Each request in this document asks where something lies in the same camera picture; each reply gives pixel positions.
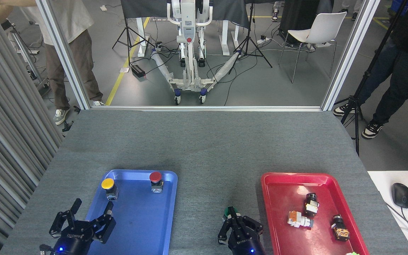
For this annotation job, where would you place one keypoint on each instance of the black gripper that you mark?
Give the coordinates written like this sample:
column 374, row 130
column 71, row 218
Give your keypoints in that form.
column 73, row 242
column 246, row 244

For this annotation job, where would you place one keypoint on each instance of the green push button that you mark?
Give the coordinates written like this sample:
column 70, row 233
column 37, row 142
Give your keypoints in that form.
column 227, row 212

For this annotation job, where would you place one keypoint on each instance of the yellow push button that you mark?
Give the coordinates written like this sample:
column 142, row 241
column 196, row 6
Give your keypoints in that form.
column 107, row 183

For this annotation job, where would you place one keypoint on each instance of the red push button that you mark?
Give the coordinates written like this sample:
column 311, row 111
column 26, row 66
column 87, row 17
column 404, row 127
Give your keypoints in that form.
column 155, row 176

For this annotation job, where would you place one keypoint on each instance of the red plastic tray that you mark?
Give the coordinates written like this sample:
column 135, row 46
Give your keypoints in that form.
column 289, row 191

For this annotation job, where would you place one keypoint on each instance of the blue plastic tray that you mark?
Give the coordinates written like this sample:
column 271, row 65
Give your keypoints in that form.
column 147, row 219

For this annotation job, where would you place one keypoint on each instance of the black clamp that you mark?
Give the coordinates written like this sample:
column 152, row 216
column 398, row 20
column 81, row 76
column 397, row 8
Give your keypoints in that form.
column 77, row 109
column 67, row 126

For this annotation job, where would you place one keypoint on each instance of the grey ribbed curtain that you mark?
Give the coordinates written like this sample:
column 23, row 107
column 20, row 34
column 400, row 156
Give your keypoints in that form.
column 5, row 141

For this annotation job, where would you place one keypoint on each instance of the small green and white object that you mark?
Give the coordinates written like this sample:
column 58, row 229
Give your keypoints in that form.
column 353, row 253

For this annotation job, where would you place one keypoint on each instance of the black box on floor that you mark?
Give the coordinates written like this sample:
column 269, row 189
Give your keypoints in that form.
column 138, row 71

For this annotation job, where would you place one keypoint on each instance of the black computer mouse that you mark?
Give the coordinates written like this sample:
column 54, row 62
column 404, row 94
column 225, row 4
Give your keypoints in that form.
column 401, row 194

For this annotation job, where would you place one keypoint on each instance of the tall black tripod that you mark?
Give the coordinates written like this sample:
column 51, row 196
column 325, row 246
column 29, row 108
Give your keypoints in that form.
column 353, row 102

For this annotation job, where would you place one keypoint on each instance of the person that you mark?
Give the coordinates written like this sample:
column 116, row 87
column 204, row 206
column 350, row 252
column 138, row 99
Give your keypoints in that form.
column 275, row 14
column 402, row 60
column 80, row 49

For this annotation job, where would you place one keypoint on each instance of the white power strip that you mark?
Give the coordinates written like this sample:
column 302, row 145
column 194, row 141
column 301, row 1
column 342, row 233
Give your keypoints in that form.
column 263, row 40

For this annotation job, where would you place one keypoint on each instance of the metal equipment stand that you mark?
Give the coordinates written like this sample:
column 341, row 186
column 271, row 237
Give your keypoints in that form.
column 18, row 42

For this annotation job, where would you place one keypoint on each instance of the white stand on wheels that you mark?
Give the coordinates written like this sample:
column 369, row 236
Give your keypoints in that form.
column 188, row 24

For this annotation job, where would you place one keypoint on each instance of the white chair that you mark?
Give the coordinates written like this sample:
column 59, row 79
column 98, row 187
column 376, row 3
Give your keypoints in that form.
column 326, row 26

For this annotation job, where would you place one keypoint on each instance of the black backdrop cloth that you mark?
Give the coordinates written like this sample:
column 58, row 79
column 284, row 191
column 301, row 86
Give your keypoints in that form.
column 143, row 9

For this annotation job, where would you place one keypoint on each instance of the white and orange switch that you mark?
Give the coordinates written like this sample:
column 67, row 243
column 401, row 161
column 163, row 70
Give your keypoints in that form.
column 299, row 219

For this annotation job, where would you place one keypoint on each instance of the black switch with white base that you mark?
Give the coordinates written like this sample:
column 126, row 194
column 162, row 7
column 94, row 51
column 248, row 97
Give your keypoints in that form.
column 311, row 205

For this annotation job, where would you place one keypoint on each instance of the black switch with orange base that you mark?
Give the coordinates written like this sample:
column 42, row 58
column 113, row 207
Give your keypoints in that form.
column 340, row 230

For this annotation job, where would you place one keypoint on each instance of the silver horizontal rail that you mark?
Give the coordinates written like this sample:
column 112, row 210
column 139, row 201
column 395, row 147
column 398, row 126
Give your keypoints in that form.
column 204, row 108

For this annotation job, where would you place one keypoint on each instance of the silver post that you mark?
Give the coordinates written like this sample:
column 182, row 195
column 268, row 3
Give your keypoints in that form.
column 349, row 53
column 62, row 53

